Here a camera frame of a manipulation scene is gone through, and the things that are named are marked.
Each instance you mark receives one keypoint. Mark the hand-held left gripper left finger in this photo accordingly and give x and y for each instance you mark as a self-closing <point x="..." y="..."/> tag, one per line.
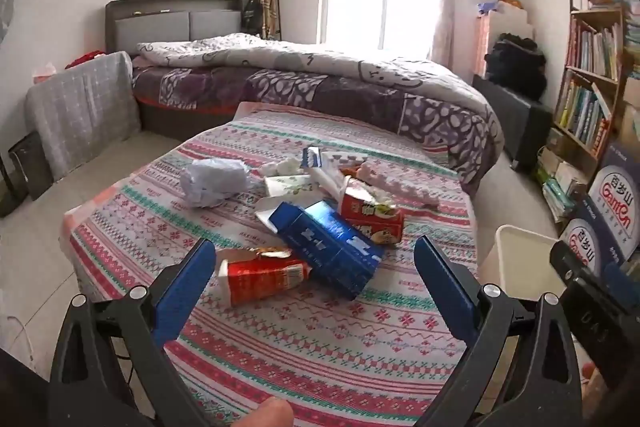
<point x="182" y="292"/>

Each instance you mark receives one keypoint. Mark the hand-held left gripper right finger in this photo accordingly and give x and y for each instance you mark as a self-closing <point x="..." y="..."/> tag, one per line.
<point x="447" y="292"/>

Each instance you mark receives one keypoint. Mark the white trash bin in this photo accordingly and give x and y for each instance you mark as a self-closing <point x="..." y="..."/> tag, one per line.
<point x="520" y="262"/>

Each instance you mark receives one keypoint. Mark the white leaf-print tissue packet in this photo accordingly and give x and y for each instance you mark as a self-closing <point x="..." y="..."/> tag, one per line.
<point x="290" y="186"/>

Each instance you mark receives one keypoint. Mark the person's left hand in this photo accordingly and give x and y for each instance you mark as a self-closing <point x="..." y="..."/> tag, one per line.
<point x="267" y="414"/>

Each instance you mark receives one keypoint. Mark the red crushed carton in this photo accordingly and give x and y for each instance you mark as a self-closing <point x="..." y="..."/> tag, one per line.
<point x="260" y="279"/>

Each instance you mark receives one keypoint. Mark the red printed carton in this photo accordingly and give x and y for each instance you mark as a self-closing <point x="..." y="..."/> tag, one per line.
<point x="370" y="217"/>

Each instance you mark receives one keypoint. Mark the crumpled white paper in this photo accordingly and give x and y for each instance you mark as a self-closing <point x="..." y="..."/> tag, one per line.
<point x="215" y="182"/>

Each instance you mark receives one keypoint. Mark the stack of books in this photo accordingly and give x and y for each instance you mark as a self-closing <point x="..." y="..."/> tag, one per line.
<point x="560" y="187"/>

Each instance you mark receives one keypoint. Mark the blue carton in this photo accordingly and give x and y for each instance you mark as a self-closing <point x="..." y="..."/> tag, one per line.
<point x="325" y="242"/>

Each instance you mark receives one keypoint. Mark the patterned tablecloth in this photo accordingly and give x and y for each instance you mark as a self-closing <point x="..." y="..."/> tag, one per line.
<point x="325" y="347"/>

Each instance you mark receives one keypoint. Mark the crumpled white tissue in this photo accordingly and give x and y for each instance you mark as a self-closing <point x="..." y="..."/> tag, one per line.
<point x="280" y="168"/>

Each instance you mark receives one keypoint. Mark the white paper wrapper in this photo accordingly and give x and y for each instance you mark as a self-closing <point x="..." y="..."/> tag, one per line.
<point x="330" y="179"/>

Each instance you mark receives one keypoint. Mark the black bench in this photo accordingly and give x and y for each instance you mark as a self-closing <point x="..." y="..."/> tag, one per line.
<point x="520" y="127"/>

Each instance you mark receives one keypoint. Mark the small blue white packet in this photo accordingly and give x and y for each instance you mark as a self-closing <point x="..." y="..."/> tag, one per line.
<point x="313" y="157"/>

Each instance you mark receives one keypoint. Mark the black side cabinet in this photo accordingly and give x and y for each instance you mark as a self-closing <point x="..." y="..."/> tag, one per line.
<point x="25" y="172"/>

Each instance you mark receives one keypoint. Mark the grey checked cloth cover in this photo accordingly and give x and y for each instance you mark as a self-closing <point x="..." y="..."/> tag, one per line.
<point x="85" y="107"/>

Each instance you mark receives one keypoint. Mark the bed with purple sheet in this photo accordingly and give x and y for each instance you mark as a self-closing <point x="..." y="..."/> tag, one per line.
<point x="350" y="99"/>

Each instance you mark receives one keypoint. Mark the wooden bookshelf with books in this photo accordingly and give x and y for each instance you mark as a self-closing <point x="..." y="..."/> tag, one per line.
<point x="590" y="82"/>

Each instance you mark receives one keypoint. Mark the pile of black clothes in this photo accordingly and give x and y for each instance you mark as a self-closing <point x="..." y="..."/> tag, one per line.
<point x="515" y="64"/>

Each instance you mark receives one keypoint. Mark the red cloth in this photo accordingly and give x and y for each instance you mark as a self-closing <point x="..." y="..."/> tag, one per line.
<point x="85" y="58"/>

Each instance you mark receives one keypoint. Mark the pink tissue pack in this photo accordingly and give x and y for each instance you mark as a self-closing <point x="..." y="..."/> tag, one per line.
<point x="44" y="73"/>

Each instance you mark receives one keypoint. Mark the grey white printed quilt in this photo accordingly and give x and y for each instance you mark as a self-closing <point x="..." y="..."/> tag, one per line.
<point x="300" y="57"/>

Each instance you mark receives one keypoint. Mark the grey bed headboard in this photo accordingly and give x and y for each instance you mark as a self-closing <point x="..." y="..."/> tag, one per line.
<point x="165" y="24"/>

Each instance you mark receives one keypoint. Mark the pink white cabinet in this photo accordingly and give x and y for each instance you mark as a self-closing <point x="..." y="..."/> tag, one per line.
<point x="505" y="22"/>

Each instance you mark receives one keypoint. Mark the black hanging bag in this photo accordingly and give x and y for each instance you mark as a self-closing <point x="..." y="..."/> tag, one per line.
<point x="251" y="14"/>

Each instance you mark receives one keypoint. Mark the toys on cabinet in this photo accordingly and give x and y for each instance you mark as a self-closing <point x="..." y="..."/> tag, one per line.
<point x="500" y="4"/>

